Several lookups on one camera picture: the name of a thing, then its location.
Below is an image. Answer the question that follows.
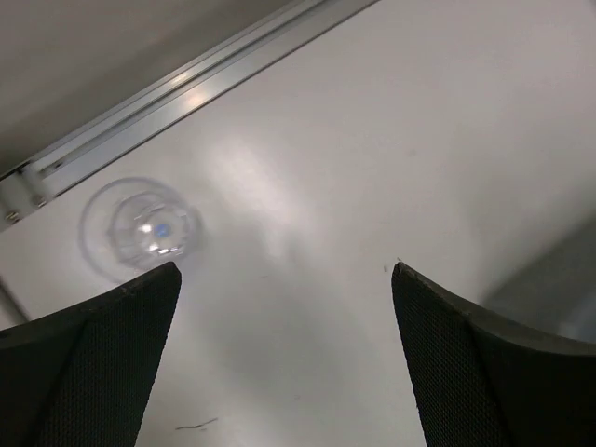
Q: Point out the aluminium table rail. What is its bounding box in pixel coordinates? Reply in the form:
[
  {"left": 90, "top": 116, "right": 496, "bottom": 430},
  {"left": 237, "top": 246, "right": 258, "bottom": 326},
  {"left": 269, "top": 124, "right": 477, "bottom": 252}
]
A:
[{"left": 1, "top": 1, "right": 370, "bottom": 229}]

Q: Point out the clear plastic cup near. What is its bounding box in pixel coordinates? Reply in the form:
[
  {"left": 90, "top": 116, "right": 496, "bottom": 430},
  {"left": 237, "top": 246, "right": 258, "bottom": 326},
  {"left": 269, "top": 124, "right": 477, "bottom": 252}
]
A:
[{"left": 77, "top": 177, "right": 201, "bottom": 284}]

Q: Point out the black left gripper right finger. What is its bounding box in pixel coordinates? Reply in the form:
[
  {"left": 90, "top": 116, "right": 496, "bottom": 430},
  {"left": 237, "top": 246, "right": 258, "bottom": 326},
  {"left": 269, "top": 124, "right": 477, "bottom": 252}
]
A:
[{"left": 391, "top": 262, "right": 595, "bottom": 446}]

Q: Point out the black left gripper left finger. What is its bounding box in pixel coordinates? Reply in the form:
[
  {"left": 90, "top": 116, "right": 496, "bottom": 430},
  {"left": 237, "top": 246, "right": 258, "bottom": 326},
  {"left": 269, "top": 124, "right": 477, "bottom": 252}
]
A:
[{"left": 1, "top": 262, "right": 181, "bottom": 446}]

